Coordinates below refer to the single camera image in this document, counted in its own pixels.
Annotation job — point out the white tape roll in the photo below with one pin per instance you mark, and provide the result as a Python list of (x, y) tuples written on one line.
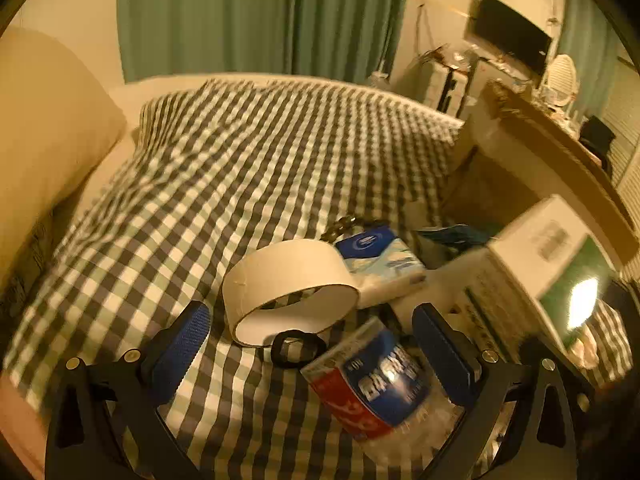
[(280, 270)]

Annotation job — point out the clear water jug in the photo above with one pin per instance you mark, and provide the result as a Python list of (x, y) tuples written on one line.
[(377, 79)]

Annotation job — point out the crumpled checked cloth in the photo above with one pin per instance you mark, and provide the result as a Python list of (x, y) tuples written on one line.
[(612, 335)]

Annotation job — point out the clear bag with blue-red label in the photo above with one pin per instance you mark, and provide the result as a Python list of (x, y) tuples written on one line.
[(385, 390)]

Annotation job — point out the wide green curtain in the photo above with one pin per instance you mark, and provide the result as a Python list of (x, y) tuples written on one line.
[(250, 10)]

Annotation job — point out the white and green carton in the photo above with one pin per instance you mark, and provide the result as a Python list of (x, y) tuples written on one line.
[(530, 245)]

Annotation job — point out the white louvered door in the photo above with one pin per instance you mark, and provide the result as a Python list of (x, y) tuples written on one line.
[(627, 135)]

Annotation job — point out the grey checked blanket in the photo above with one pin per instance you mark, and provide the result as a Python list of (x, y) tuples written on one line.
[(225, 170)]

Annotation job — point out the dark blue bag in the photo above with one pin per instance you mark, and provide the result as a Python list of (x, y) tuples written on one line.
[(450, 235)]

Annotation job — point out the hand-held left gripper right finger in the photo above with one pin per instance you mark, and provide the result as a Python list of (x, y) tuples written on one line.
[(445, 360)]

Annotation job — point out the black speaker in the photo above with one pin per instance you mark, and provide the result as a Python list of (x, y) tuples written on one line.
[(597, 135)]

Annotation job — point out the black television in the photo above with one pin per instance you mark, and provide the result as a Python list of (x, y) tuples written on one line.
[(510, 30)]

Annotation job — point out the blue floral tissue pack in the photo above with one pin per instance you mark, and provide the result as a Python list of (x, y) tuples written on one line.
[(380, 260)]

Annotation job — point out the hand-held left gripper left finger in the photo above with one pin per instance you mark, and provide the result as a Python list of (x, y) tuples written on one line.
[(186, 345)]

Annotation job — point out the narrow green curtain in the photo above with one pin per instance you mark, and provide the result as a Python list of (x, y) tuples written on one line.
[(590, 35)]

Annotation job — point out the brown cardboard box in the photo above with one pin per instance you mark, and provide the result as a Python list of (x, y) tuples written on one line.
[(565, 150)]

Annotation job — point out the white cabinet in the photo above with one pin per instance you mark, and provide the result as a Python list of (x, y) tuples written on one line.
[(440, 82)]

